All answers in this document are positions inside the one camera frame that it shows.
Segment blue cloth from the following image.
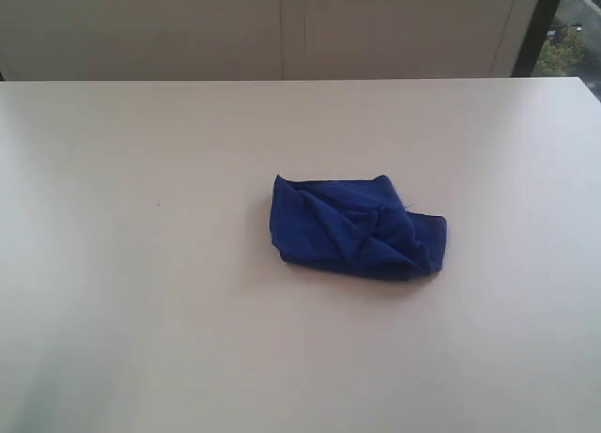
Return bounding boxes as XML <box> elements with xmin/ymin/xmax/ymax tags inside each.
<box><xmin>270</xmin><ymin>175</ymin><xmax>447</xmax><ymax>281</ymax></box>

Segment green tree outside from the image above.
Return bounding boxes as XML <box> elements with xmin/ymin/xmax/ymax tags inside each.
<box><xmin>533</xmin><ymin>25</ymin><xmax>586</xmax><ymax>77</ymax></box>

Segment black window frame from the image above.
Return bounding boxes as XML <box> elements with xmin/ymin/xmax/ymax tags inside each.
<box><xmin>511</xmin><ymin>0</ymin><xmax>561</xmax><ymax>78</ymax></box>

